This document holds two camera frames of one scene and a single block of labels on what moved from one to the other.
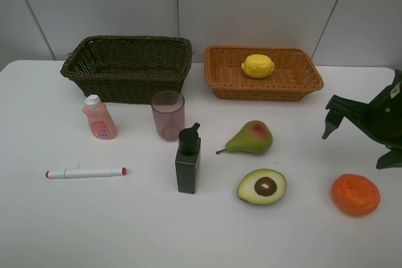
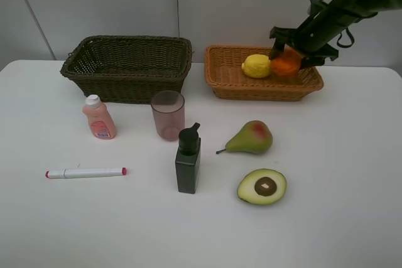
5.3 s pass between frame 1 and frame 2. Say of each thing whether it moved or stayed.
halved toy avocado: stayed
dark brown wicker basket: stayed
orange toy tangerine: moved
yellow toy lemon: stayed
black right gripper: moved
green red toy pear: stayed
